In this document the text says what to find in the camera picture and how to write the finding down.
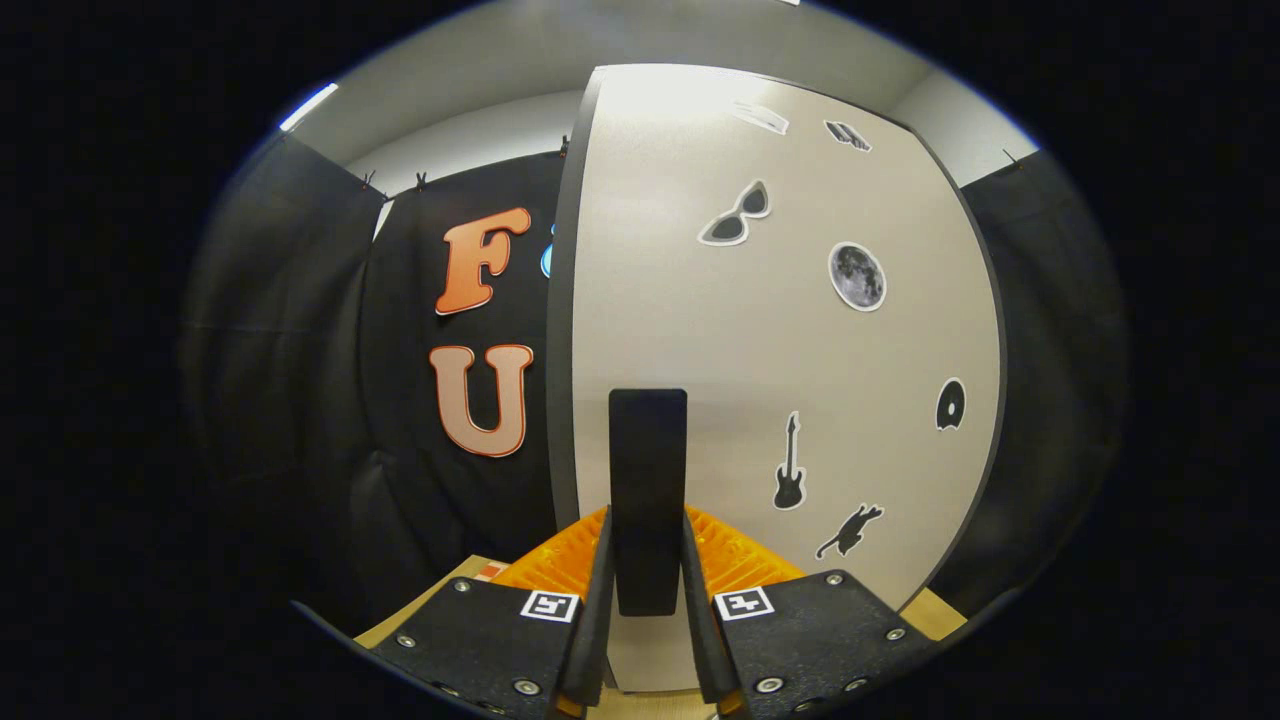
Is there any dark grey shoe cabinet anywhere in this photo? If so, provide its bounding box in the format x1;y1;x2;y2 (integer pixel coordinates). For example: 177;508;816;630
545;63;1009;693

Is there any narrow ceiling light strip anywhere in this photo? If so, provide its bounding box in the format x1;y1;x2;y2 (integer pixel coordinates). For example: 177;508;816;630
280;83;339;133

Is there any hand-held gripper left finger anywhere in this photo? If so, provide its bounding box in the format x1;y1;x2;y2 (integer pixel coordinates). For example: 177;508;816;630
368;505;613;719

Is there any beige shoe cabinet door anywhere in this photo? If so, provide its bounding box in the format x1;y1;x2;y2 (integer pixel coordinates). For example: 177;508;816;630
572;63;1004;693

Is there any black backdrop cloth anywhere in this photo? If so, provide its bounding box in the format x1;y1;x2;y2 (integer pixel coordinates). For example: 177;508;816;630
180;130;1131;641

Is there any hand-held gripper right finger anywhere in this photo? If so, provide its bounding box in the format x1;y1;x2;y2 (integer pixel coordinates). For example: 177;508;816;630
682;505;941;719

